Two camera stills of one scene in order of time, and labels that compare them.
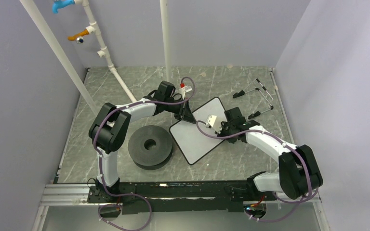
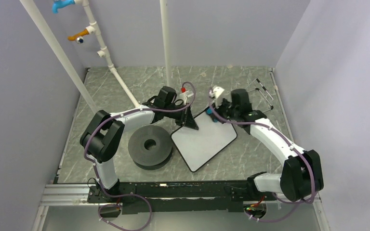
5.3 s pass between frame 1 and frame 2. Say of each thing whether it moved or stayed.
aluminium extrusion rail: stayed
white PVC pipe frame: stayed
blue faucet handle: stayed
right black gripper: moved
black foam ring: stayed
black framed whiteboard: moved
